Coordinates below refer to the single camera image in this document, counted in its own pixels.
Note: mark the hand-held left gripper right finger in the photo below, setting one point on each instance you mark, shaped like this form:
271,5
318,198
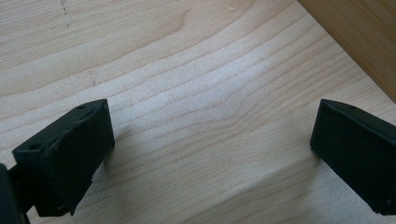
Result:
358,152

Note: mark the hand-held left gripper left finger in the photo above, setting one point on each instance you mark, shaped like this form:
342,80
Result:
68,155

